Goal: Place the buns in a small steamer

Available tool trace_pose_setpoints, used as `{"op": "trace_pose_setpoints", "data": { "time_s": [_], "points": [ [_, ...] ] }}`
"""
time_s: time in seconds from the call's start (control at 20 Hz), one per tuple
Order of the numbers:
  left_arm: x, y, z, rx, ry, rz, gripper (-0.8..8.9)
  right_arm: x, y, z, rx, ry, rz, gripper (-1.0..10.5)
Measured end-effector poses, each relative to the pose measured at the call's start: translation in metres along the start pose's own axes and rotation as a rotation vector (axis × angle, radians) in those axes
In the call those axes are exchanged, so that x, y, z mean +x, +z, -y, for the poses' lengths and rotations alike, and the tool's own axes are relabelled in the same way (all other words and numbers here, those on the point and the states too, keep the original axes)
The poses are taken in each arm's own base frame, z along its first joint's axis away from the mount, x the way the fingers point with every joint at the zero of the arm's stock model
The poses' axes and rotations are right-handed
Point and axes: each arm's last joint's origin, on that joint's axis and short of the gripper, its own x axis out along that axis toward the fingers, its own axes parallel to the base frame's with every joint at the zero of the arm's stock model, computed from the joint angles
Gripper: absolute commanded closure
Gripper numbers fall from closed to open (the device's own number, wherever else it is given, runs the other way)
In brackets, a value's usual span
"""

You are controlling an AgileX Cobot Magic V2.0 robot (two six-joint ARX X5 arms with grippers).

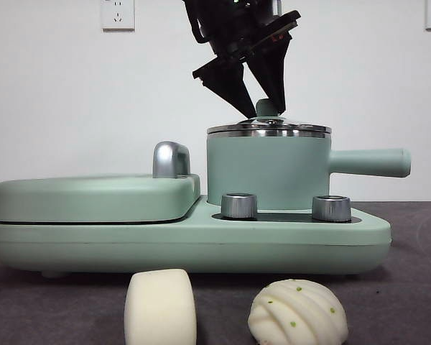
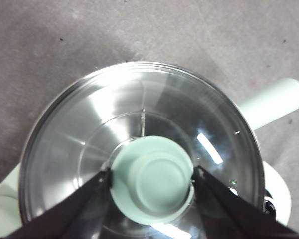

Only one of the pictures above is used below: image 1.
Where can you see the glass pot lid green knob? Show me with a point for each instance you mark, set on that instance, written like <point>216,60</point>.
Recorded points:
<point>264,109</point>

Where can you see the silver control knob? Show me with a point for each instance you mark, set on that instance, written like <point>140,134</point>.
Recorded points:
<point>331,208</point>
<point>238,206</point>

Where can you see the plain white steamed bun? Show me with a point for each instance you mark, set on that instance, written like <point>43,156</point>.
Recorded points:
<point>159,309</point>

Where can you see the mint green griddle lid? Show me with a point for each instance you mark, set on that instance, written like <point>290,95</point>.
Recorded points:
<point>93,197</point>

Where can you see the mint green breakfast machine base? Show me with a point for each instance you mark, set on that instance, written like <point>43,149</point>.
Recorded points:
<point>201,248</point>

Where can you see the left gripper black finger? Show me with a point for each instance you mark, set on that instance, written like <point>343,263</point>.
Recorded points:
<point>273,68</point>
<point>230,86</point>

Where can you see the ribbed white bun green specks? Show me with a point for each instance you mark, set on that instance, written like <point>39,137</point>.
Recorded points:
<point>298,316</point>

